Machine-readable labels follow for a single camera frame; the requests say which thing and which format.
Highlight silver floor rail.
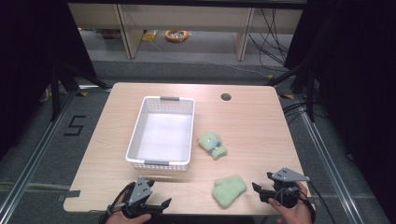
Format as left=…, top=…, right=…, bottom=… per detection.
left=293, top=94, right=365, bottom=224
left=0, top=88, right=78, bottom=218

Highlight white floor cable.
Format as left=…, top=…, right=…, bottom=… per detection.
left=146, top=38, right=274, bottom=78

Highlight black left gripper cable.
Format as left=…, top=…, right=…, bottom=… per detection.
left=98, top=181, right=137, bottom=224

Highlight black floor cables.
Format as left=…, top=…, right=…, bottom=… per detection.
left=247, top=7, right=292, bottom=74

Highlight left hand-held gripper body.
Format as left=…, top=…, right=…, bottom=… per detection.
left=121, top=175, right=163, bottom=219

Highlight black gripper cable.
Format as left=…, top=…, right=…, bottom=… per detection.
left=98, top=181, right=137, bottom=224
left=300, top=180, right=334, bottom=224

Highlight light wooden shelf unit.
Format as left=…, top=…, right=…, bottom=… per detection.
left=67, top=3, right=304, bottom=62

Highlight person's right hand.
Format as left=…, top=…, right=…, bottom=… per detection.
left=267, top=181, right=314, bottom=224

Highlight green patterned sock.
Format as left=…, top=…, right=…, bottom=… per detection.
left=197, top=131, right=228, bottom=161

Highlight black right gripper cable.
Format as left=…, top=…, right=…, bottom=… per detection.
left=300, top=180, right=334, bottom=224

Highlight person's left hand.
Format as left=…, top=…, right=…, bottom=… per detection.
left=105, top=211, right=152, bottom=224

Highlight black metal stand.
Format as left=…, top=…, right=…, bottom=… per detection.
left=49, top=60, right=111, bottom=122
left=264, top=62, right=317, bottom=123

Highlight white plastic basket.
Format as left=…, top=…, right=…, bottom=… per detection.
left=125, top=95, right=196, bottom=173

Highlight green sponge cloth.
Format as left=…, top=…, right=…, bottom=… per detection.
left=211, top=175, right=248, bottom=209

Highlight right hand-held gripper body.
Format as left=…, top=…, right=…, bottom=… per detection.
left=259, top=167, right=311, bottom=209

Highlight yellow packet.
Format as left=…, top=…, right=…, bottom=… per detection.
left=141, top=30, right=159, bottom=43

